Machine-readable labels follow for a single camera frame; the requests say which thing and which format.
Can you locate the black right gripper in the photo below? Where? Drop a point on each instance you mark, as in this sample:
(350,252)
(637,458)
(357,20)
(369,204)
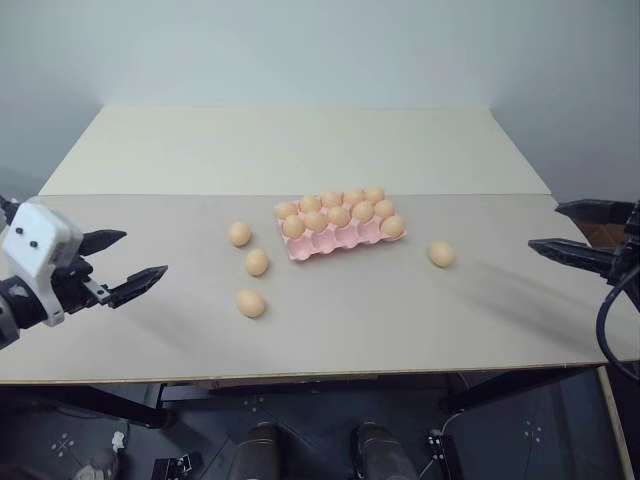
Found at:
(632,260)

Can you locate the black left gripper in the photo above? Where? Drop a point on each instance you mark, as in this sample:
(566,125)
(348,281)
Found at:
(75,290)

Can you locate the pink egg tray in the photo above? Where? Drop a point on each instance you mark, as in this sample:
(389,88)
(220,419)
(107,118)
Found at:
(325,245)

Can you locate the tan egg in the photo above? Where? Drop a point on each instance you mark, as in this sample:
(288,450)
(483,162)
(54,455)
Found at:
(293,226)
(286,209)
(257,262)
(363,211)
(240,233)
(338,215)
(354,196)
(315,220)
(375,193)
(251,303)
(384,208)
(440,254)
(310,203)
(331,199)
(393,226)

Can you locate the black table leg brace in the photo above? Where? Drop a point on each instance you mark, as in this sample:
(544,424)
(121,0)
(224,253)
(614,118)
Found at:
(510,390)
(100,402)

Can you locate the small white object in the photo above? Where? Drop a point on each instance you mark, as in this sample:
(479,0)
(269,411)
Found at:
(118,440)

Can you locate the light wooden board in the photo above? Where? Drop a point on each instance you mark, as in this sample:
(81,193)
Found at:
(615,425)

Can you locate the black box with markers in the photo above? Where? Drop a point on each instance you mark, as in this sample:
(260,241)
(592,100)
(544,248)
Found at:
(440,445)
(175,467)

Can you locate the black table crossbar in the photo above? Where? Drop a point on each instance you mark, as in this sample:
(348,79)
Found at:
(300,390)

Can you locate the dark rounded shape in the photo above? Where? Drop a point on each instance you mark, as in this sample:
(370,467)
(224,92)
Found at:
(259,450)
(382,452)

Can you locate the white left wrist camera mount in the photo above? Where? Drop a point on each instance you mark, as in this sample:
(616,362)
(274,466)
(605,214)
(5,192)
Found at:
(36,244)

